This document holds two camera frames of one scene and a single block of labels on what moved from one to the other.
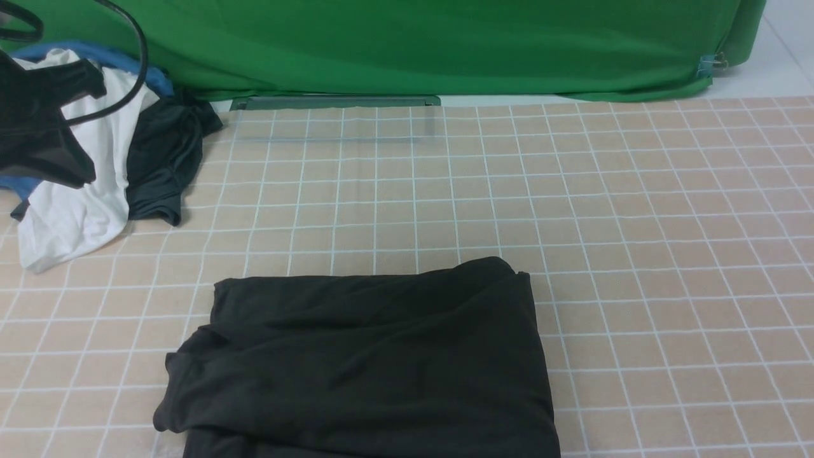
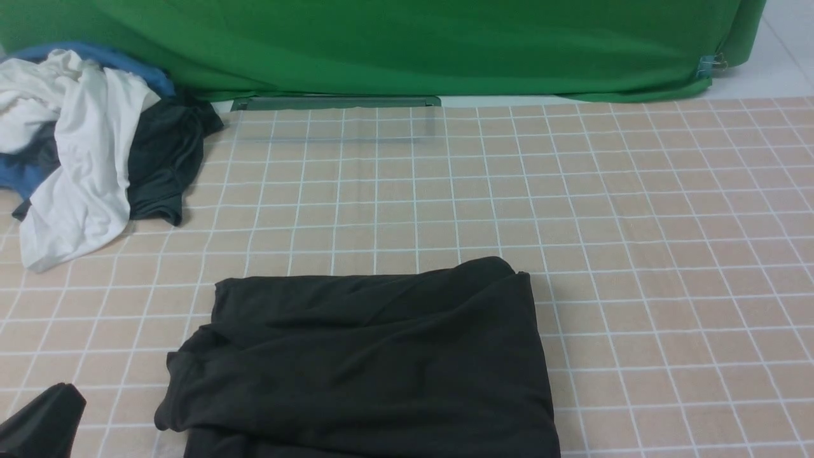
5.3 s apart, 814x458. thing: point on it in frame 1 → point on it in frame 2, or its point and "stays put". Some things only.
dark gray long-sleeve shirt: (440, 360) stays put
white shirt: (60, 220) stays put
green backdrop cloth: (637, 50) stays put
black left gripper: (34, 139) → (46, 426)
